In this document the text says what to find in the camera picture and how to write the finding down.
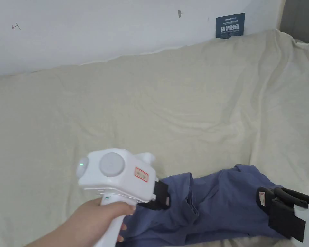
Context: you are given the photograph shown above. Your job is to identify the person's left hand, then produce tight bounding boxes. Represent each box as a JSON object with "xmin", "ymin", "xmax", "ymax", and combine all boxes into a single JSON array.
[{"xmin": 69, "ymin": 198, "xmax": 137, "ymax": 247}]

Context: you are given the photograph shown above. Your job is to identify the bed with beige sheet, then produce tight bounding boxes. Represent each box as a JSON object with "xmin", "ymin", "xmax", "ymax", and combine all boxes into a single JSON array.
[{"xmin": 0, "ymin": 28, "xmax": 309, "ymax": 247}]

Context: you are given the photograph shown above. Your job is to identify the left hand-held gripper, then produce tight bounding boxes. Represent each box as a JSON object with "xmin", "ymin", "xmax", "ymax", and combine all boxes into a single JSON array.
[{"xmin": 78, "ymin": 148, "xmax": 172, "ymax": 247}]

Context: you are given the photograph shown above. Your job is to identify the person's left forearm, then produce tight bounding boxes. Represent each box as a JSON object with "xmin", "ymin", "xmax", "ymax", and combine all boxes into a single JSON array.
[{"xmin": 28, "ymin": 220, "xmax": 90, "ymax": 247}]

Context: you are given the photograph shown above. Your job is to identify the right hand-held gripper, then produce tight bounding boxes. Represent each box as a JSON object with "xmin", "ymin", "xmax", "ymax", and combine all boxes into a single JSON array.
[{"xmin": 256, "ymin": 186, "xmax": 309, "ymax": 247}]

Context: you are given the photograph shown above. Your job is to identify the dark blue shirt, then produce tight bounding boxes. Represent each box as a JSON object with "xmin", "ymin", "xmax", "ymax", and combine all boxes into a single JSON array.
[{"xmin": 122, "ymin": 164, "xmax": 300, "ymax": 247}]

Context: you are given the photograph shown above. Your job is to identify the dark blue sign card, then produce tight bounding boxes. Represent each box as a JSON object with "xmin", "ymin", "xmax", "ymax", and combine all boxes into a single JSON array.
[{"xmin": 216, "ymin": 12, "xmax": 246, "ymax": 39}]

